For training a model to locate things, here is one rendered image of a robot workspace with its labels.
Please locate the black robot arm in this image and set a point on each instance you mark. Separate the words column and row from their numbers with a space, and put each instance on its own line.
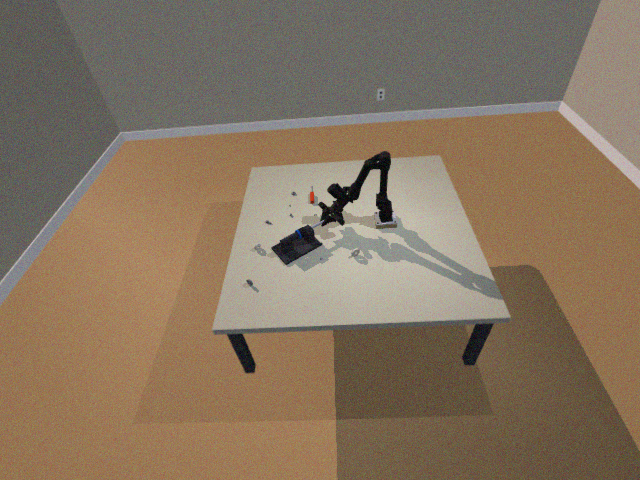
column 382, row 201

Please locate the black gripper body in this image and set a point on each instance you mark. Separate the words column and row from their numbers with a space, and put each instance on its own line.
column 335, row 208

